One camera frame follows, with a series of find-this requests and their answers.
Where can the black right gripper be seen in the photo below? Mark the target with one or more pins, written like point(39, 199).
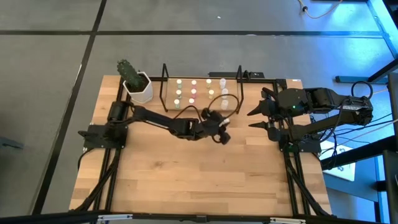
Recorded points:
point(272, 107)

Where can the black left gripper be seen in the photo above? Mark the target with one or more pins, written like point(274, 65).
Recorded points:
point(211, 126)

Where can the white opaque plastic bottle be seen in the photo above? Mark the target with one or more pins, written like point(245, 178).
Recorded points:
point(224, 104)
point(224, 91)
point(222, 82)

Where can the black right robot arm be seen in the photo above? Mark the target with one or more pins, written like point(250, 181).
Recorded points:
point(326, 99)

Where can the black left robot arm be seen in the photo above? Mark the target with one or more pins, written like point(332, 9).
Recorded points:
point(155, 119)

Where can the flat black box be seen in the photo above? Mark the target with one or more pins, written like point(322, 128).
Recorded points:
point(224, 74)

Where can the white hexagonal planter pot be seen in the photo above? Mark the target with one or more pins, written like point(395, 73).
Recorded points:
point(143, 95)

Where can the green cactus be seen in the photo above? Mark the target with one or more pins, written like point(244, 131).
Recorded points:
point(130, 74)

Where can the white paper blue print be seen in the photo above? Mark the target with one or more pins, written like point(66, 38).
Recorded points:
point(342, 171)

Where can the black metal beam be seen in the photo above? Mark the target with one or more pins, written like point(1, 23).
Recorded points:
point(357, 154)

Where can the black gantry bar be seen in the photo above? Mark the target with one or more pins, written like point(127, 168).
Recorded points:
point(62, 218)

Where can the dark floor object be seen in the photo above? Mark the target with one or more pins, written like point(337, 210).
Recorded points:
point(11, 144)

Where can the wooden shelf black metal frame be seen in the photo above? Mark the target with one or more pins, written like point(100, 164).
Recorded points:
point(202, 105)

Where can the black desk frame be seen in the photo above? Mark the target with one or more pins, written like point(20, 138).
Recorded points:
point(351, 79)

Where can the silver metal bracket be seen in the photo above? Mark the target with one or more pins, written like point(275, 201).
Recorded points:
point(115, 217)
point(287, 221)

